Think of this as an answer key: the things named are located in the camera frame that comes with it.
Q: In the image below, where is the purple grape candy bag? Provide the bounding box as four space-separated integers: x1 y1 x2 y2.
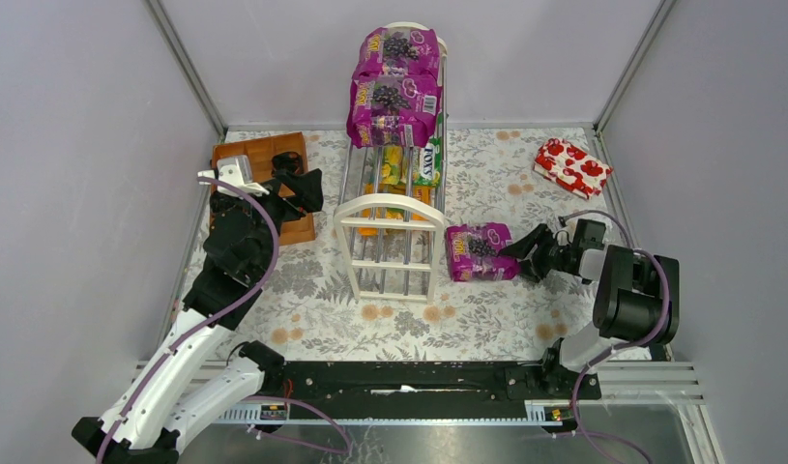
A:
352 26 442 80
346 74 443 148
445 222 520 282

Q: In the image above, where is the yellow green candy bag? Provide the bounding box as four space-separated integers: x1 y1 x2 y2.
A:
379 137 443 188

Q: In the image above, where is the purple grape candy bag front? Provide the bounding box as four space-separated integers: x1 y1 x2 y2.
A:
346 74 443 148

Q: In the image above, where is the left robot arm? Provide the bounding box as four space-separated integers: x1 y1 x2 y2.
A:
72 157 324 463

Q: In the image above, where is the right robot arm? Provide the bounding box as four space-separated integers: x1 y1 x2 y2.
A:
499 218 680 401

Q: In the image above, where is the cream and metal shelf rack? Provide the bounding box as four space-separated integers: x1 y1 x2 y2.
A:
333 21 449 304

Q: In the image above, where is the brown wooden compartment tray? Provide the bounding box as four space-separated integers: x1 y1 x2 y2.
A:
211 132 316 246

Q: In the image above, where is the red white heart bag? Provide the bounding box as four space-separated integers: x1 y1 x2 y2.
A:
534 138 614 200

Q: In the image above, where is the floral table mat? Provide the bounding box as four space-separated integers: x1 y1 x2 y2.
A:
211 128 606 361

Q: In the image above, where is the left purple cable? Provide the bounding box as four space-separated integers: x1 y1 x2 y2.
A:
95 178 280 464

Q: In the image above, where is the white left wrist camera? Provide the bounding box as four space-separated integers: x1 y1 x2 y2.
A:
197 155 270 196

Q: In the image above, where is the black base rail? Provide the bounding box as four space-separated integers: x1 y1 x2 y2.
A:
257 362 601 421

